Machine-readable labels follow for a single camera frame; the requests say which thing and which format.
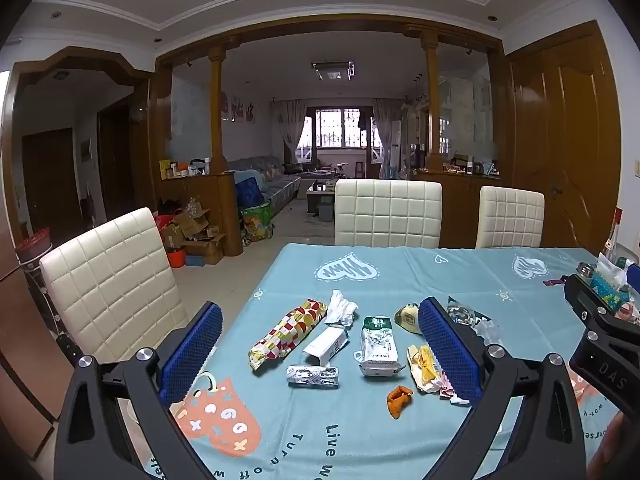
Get beige packet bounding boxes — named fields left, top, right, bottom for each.
left=394, top=302, right=423, bottom=336

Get coffee table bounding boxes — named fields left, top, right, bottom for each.
left=306, top=170, right=351, bottom=216

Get grey sofa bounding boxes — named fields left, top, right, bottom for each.
left=227, top=155, right=303, bottom=211

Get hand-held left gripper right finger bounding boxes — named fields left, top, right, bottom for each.
left=417, top=296, right=587, bottom=480

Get colourful patterned wrapper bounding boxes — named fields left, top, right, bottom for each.
left=248, top=298, right=328, bottom=371

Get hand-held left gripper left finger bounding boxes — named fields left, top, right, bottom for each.
left=52, top=302, right=223, bottom=480

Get dark wooden door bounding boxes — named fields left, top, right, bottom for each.
left=97, top=97, right=136, bottom=221
left=22, top=128, right=76, bottom=241

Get orange wrapper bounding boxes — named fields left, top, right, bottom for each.
left=386, top=385, right=414, bottom=421

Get blue bag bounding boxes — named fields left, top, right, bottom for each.
left=235, top=178, right=263, bottom=208

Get pink white candy wrapper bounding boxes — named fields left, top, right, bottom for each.
left=439, top=377, right=471, bottom=406

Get silver blister pack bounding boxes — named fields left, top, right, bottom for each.
left=286, top=365, right=340, bottom=388

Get teal printed tablecloth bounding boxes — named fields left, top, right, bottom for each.
left=135, top=242, right=640, bottom=480

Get ceiling lamp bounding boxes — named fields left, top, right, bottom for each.
left=311, top=61, right=356, bottom=81

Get wooden partition cabinet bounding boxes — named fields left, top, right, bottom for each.
left=155, top=172, right=243, bottom=256

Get colourful crochet mat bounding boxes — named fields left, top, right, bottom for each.
left=590, top=252, right=633, bottom=311

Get yellow snack wrapper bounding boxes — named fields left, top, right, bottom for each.
left=407, top=344, right=446, bottom=393

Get green white wipes packet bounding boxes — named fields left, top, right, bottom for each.
left=354, top=316, right=407, bottom=377

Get barred window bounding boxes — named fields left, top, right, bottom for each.
left=312, top=107, right=368, bottom=150

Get green patterned bag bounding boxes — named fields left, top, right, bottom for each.
left=240, top=202, right=275, bottom=243

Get cream quilted dining chair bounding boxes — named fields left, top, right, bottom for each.
left=334, top=179, right=444, bottom=249
left=39, top=206, right=188, bottom=366
left=475, top=185, right=546, bottom=250

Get row of bottles and packets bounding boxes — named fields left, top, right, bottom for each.
left=159, top=158, right=211, bottom=178

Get glossy wooden door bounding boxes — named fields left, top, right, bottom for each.
left=510, top=25, right=623, bottom=256

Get white tissue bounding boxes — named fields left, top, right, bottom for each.
left=325, top=290, right=360, bottom=328

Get pink wall pictures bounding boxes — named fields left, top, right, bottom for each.
left=222, top=92, right=258, bottom=123

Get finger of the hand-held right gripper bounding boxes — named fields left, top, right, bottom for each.
left=561, top=274, right=640, bottom=343

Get pile of cardboard boxes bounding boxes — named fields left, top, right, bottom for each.
left=160, top=207, right=226, bottom=266

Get patterned curtain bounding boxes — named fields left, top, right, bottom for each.
left=272, top=101, right=307, bottom=163
left=372, top=99, right=401, bottom=161

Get small white carton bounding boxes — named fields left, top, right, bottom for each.
left=302, top=325, right=349, bottom=367

